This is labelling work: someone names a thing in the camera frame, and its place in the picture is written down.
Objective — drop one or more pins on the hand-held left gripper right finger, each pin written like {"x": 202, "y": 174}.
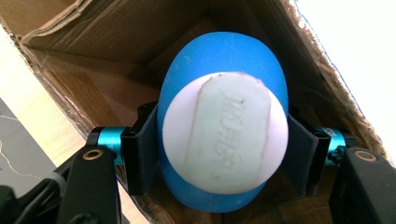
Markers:
{"x": 300, "y": 155}

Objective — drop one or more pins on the brown cardboard box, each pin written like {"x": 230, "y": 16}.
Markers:
{"x": 93, "y": 46}

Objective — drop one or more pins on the blue bottle with white cap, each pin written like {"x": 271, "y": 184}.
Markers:
{"x": 224, "y": 133}

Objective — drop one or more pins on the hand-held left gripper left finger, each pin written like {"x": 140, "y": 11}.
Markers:
{"x": 140, "y": 155}

